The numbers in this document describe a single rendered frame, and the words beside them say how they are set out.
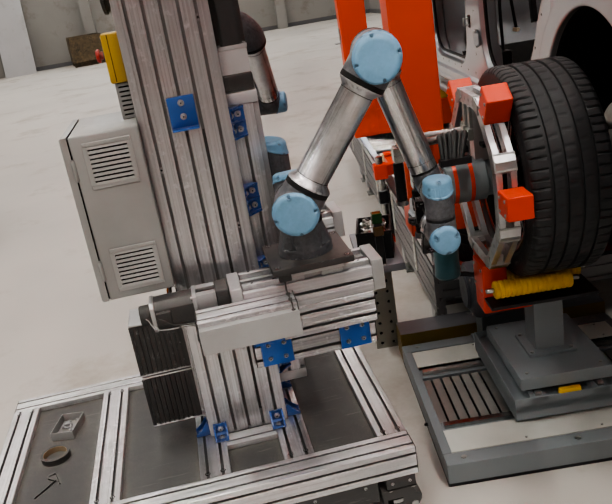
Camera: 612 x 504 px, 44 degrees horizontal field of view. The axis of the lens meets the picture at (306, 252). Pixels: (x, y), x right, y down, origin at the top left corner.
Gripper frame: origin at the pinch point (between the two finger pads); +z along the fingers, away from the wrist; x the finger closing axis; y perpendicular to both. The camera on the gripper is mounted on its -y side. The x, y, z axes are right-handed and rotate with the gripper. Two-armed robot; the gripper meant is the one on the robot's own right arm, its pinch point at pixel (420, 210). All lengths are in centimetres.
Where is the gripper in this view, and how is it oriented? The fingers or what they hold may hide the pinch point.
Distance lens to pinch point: 227.2
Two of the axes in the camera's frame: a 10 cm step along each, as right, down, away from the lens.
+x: -9.9, 1.6, 0.0
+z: -0.6, -3.4, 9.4
